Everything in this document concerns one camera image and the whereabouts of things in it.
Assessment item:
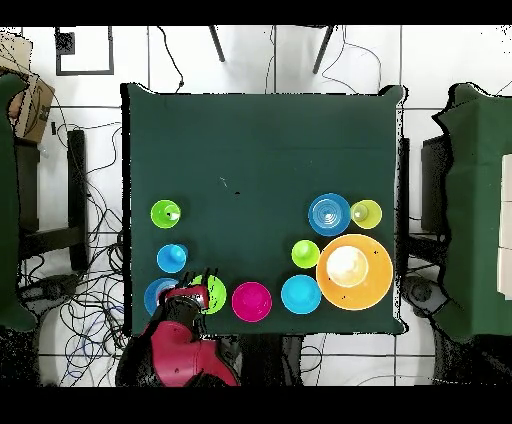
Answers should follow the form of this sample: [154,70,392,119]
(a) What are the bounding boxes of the large orange plastic bowl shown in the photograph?
[315,233,394,312]

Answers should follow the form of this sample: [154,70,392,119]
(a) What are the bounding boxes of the pale cardboard box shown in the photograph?
[0,31,33,77]

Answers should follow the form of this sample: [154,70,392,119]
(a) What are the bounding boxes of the green plastic bowl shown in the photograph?
[187,273,228,316]

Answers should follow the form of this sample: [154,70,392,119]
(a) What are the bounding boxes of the black floor cable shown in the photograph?
[156,25,185,94]

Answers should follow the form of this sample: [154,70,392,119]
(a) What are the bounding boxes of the yellow plastic cup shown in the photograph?
[349,198,384,230]

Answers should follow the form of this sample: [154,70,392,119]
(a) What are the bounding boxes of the light green plastic cup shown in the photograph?
[290,238,321,270]

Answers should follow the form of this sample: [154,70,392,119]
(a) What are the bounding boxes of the blue plastic bowl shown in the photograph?
[307,192,352,238]
[143,276,181,317]

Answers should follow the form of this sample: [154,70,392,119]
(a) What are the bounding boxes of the black equipment cabinet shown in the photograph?
[420,135,451,237]

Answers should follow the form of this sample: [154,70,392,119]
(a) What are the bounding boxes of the dark green tablecloth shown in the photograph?
[120,82,409,337]

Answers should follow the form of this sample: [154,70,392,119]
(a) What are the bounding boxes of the white box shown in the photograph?
[496,153,512,301]

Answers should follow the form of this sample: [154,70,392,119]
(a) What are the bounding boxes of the grey floor stand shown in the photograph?
[403,275,445,317]

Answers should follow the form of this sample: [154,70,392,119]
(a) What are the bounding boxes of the blue plastic cup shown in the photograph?
[156,242,189,275]

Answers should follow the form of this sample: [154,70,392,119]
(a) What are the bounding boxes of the brown cardboard box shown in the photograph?
[7,73,56,145]

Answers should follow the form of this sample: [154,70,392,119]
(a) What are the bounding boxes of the black floor frame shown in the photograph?
[54,25,115,76]

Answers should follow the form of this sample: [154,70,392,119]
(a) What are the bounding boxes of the black bench frame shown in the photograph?
[15,129,89,273]

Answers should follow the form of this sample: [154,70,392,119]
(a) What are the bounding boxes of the black tripod leg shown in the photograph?
[311,25,338,76]
[207,25,226,64]

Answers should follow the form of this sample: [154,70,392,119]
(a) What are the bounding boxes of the pink plastic bowl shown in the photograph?
[230,281,274,324]

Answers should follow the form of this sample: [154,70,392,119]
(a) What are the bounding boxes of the green cloth side table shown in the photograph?
[0,73,37,333]
[431,82,512,345]

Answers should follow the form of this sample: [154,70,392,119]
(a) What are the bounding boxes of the cyan plastic bowl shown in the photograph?
[280,274,323,316]

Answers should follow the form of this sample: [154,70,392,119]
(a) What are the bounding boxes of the black knobbed floor stand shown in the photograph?
[41,275,79,303]

